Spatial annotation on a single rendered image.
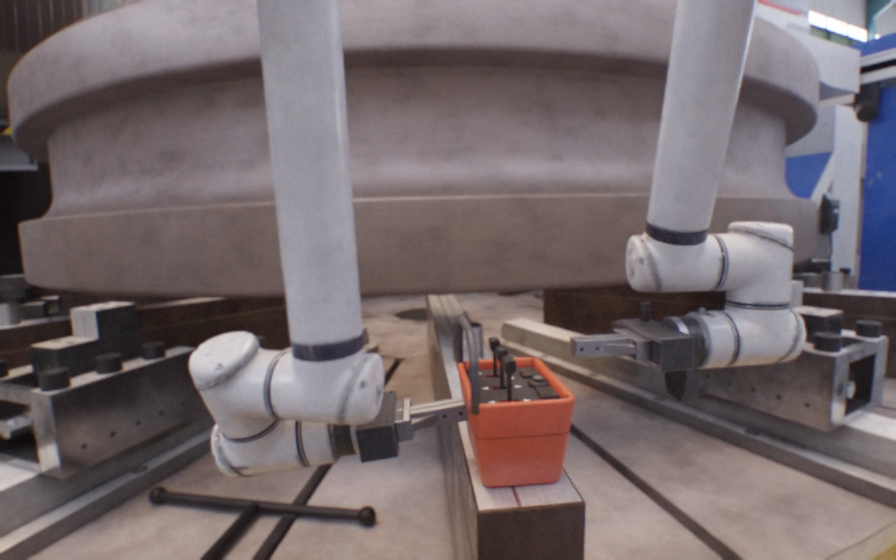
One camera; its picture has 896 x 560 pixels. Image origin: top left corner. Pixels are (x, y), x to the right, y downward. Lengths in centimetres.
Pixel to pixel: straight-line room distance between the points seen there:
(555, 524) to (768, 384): 110
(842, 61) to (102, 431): 572
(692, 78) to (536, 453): 51
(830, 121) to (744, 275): 653
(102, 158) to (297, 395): 166
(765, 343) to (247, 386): 72
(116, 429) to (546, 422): 119
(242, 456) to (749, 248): 77
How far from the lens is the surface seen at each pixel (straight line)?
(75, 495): 160
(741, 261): 77
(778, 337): 82
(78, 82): 196
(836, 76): 547
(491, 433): 61
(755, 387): 166
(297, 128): 52
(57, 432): 143
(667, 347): 69
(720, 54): 66
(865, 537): 148
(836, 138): 725
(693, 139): 67
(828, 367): 156
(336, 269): 52
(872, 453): 168
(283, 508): 134
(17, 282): 359
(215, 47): 154
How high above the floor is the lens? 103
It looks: 7 degrees down
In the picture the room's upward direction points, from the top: 2 degrees counter-clockwise
